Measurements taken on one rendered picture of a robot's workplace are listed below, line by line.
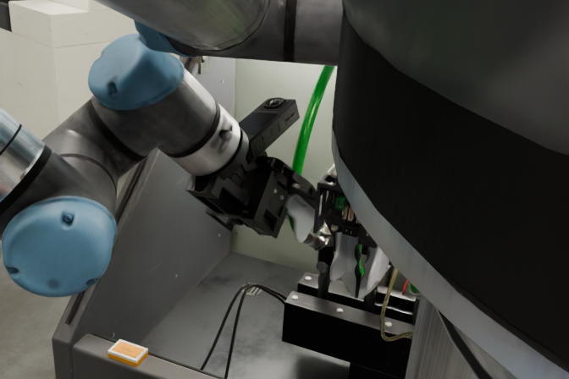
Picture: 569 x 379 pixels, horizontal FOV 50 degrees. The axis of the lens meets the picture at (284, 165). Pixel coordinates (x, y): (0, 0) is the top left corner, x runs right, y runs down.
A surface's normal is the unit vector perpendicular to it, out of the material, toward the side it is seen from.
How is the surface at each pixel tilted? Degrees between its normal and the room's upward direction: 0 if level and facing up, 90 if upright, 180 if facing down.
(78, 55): 90
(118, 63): 45
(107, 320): 90
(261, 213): 77
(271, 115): 17
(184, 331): 0
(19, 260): 89
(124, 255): 90
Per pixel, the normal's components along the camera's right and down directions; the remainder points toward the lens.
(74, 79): 0.72, 0.31
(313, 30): -0.08, 0.56
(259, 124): -0.22, -0.85
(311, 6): -0.06, 0.18
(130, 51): -0.48, -0.49
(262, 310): 0.06, -0.92
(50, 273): 0.22, 0.40
